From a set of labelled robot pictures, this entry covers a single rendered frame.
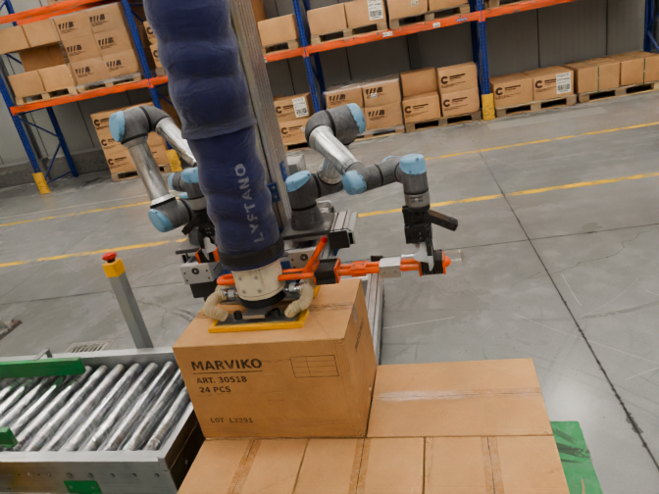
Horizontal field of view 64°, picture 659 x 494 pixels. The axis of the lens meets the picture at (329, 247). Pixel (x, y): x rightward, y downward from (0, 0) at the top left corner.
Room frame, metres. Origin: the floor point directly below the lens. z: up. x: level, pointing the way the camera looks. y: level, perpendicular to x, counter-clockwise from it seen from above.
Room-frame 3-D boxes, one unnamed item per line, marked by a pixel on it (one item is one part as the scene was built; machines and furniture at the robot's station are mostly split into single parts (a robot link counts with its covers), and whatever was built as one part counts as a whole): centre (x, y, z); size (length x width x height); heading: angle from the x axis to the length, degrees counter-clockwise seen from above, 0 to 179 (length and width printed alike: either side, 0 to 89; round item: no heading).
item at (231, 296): (1.67, 0.26, 1.01); 0.34 x 0.25 x 0.06; 75
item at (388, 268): (1.55, -0.18, 1.07); 0.07 x 0.07 x 0.04; 75
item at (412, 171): (1.53, -0.29, 1.37); 0.09 x 0.08 x 0.11; 18
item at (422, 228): (1.52, -0.29, 1.21); 0.09 x 0.08 x 0.12; 74
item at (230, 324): (1.58, 0.29, 0.97); 0.34 x 0.10 x 0.05; 75
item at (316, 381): (1.65, 0.25, 0.75); 0.60 x 0.40 x 0.40; 74
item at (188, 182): (2.00, 0.46, 1.38); 0.09 x 0.08 x 0.11; 40
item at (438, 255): (1.51, -0.31, 1.07); 0.08 x 0.07 x 0.05; 75
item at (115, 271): (2.39, 1.04, 0.50); 0.07 x 0.07 x 1.00; 75
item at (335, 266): (1.61, 0.02, 1.07); 0.10 x 0.08 x 0.06; 165
